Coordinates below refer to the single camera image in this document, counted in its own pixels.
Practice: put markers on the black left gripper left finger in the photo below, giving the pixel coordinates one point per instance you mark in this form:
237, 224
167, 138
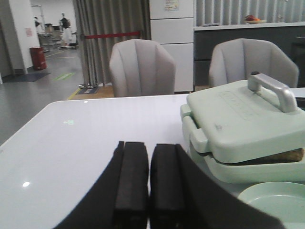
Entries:
119, 197

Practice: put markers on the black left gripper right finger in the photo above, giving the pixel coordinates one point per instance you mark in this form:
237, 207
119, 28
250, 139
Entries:
184, 197

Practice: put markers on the bread slice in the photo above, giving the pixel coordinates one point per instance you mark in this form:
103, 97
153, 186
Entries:
284, 157

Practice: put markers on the mint green breakfast maker base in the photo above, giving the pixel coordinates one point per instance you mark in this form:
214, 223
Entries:
240, 174

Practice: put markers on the mint green round plate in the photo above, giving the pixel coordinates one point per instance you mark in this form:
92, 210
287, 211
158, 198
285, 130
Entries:
283, 200

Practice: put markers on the left grey upholstered chair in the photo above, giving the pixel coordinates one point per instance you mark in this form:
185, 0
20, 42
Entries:
141, 68

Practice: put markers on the grey upholstered chair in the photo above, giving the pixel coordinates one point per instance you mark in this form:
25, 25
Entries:
236, 59
141, 68

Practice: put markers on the right grey upholstered chair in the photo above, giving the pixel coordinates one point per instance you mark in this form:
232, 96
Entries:
236, 59

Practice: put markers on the red barrier belt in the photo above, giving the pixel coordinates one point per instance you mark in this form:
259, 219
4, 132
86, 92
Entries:
114, 35

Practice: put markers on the red trash bin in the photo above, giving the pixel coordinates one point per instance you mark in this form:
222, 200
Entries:
38, 58

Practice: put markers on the white refrigerator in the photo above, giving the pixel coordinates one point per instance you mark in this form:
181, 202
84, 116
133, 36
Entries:
172, 26

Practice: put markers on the person in white coat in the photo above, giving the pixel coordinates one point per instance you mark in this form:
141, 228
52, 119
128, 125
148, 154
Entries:
66, 31

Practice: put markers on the fruit plate on counter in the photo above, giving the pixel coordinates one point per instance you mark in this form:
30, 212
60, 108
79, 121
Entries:
250, 19

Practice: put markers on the grey kitchen counter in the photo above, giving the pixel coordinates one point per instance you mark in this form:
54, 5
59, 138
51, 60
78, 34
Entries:
206, 39

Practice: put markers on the barrier post metal base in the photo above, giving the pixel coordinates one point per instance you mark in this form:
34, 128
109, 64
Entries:
87, 85

